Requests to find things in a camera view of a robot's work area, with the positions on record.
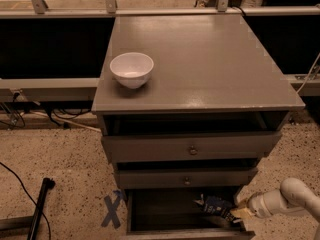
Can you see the blue chip bag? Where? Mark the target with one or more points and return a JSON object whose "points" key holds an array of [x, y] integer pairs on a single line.
{"points": [[217, 206]]}

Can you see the white ceramic bowl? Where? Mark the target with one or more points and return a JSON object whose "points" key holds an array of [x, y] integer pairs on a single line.
{"points": [[132, 69]]}

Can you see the grey bottom drawer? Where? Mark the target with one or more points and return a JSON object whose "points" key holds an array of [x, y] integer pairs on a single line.
{"points": [[176, 214]]}

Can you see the grey drawer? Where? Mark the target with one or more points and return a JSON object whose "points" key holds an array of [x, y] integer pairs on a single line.
{"points": [[130, 138], [185, 173], [176, 214]]}

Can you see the grey wooden drawer cabinet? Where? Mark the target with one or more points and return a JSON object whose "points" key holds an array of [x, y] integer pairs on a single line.
{"points": [[213, 107]]}

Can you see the black metal stand leg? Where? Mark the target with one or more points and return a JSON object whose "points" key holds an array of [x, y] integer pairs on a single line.
{"points": [[30, 222]]}

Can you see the blue tape cross mark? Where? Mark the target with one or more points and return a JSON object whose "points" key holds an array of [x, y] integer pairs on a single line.
{"points": [[112, 207]]}

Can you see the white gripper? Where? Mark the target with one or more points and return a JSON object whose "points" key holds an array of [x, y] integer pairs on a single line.
{"points": [[258, 204]]}

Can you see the grey middle drawer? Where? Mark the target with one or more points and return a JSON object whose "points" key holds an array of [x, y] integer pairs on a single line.
{"points": [[185, 173]]}

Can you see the grey metal railing frame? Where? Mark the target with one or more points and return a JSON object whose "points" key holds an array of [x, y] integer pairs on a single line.
{"points": [[50, 84]]}

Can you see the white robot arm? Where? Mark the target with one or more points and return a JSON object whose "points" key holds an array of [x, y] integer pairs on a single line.
{"points": [[293, 198]]}

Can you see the grey top drawer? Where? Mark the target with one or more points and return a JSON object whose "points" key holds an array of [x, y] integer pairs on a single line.
{"points": [[130, 138]]}

